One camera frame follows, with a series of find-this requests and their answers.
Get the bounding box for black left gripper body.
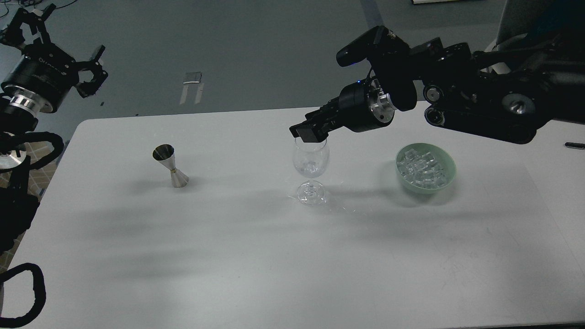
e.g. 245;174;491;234
1;48;79;114

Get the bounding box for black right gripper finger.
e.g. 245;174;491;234
290;108;327;139
295;120;341;143

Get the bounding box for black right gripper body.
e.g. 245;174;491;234
324;80;395;133

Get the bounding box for silver steel jigger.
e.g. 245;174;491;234
152;144;189;189

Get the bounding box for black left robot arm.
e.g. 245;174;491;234
0;4;108;254

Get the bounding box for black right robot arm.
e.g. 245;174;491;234
290;26;584;144

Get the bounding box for clear wine glass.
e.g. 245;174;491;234
292;137;330;206

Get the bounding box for pile of clear ice cubes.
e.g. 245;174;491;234
397;148;448;189

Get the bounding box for green bowl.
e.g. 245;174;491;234
395;143;456;195

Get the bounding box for beige checkered cushion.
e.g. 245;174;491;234
0;142;57;271

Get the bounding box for grey office chair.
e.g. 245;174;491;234
476;0;585;74

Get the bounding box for black cables on floor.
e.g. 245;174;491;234
0;0;79;19

